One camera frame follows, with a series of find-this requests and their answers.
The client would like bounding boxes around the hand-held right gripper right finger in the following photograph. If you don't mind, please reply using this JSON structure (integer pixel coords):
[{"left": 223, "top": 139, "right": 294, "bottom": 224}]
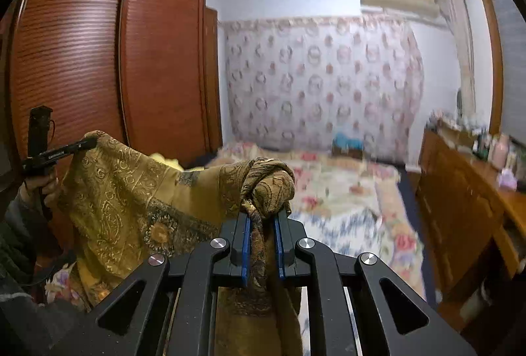
[{"left": 273, "top": 212, "right": 477, "bottom": 356}]

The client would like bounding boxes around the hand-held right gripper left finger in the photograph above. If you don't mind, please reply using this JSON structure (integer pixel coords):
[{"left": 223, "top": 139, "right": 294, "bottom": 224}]
[{"left": 53, "top": 214, "right": 252, "bottom": 356}]

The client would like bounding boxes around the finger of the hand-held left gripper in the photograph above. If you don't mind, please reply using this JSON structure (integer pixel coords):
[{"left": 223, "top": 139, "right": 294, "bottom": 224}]
[{"left": 66, "top": 137, "right": 98, "bottom": 153}]

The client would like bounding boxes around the brown gold patterned garment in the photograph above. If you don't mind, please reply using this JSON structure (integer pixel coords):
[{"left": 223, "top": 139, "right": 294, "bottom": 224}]
[{"left": 58, "top": 130, "right": 305, "bottom": 356}]

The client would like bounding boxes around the person's left hand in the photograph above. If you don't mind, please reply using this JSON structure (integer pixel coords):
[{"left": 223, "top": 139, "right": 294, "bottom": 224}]
[{"left": 22, "top": 171, "right": 61, "bottom": 214}]

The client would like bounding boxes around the yellow plush toy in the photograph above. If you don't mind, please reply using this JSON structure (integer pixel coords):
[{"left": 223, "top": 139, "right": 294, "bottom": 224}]
[{"left": 150, "top": 153, "right": 183, "bottom": 172}]

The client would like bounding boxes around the pink floral cream blanket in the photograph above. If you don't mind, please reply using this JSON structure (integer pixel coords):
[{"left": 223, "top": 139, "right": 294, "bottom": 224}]
[{"left": 205, "top": 142, "right": 428, "bottom": 299}]

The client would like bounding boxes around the wooden louvered wardrobe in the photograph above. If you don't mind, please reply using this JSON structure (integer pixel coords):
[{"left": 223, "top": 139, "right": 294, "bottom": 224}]
[{"left": 0, "top": 0, "right": 223, "bottom": 242}]

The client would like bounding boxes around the blue plastic bag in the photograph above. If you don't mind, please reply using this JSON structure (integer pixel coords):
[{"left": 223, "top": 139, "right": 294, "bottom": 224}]
[{"left": 332, "top": 133, "right": 364, "bottom": 149}]

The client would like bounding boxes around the pink floral cloth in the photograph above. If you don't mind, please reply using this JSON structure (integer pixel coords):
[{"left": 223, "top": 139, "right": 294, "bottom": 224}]
[{"left": 43, "top": 266, "right": 91, "bottom": 313}]

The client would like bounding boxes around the circle print sheer curtain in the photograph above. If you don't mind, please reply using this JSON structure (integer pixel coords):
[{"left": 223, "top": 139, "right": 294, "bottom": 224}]
[{"left": 220, "top": 16, "right": 424, "bottom": 163}]

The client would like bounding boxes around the wooden sideboard cabinet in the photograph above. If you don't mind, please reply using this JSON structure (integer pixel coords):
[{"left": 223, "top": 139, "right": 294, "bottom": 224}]
[{"left": 417, "top": 128, "right": 526, "bottom": 324}]

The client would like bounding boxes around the row of small bottles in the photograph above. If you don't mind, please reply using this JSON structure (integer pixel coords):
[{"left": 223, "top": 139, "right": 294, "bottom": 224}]
[{"left": 472, "top": 132, "right": 491, "bottom": 157}]

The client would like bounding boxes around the purple tissue pack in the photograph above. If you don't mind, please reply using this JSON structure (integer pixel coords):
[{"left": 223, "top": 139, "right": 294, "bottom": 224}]
[{"left": 497, "top": 169, "right": 518, "bottom": 189}]

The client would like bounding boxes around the pink thermos bottle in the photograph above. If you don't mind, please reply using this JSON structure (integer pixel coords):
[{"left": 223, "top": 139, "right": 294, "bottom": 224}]
[{"left": 491, "top": 134, "right": 510, "bottom": 172}]

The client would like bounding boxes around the tied beige curtain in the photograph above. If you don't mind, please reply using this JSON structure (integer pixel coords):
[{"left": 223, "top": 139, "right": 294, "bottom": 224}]
[{"left": 438, "top": 0, "right": 475, "bottom": 114}]

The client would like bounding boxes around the grey window blind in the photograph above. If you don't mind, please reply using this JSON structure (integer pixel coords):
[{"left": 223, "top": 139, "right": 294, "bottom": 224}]
[{"left": 487, "top": 0, "right": 526, "bottom": 135}]

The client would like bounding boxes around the wooden window frame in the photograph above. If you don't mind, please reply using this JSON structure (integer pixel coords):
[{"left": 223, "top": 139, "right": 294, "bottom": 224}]
[{"left": 472, "top": 0, "right": 504, "bottom": 135}]

